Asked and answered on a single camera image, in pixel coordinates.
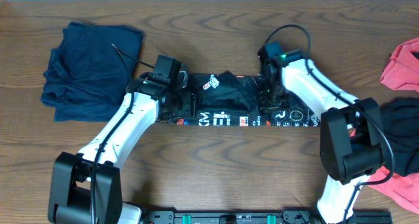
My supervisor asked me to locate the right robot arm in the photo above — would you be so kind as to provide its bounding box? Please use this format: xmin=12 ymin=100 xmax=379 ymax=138
xmin=257 ymin=42 xmax=395 ymax=223

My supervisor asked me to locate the red garment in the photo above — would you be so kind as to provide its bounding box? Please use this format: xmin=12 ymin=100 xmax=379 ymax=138
xmin=348 ymin=37 xmax=419 ymax=215

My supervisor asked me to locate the black orange contour-pattern shirt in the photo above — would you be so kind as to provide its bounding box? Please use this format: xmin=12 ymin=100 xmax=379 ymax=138
xmin=173 ymin=71 xmax=320 ymax=127

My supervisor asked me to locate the black garment with logo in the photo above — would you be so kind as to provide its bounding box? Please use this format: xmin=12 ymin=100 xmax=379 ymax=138
xmin=380 ymin=98 xmax=418 ymax=177

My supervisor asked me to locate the black mounting rail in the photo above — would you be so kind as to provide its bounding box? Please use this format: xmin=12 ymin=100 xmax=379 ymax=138
xmin=140 ymin=210 xmax=393 ymax=224

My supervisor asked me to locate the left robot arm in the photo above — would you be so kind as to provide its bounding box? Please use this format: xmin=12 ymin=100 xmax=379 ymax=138
xmin=47 ymin=55 xmax=193 ymax=223

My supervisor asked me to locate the folded navy blue garment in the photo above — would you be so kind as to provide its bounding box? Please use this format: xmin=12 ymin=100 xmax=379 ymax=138
xmin=41 ymin=22 xmax=143 ymax=122

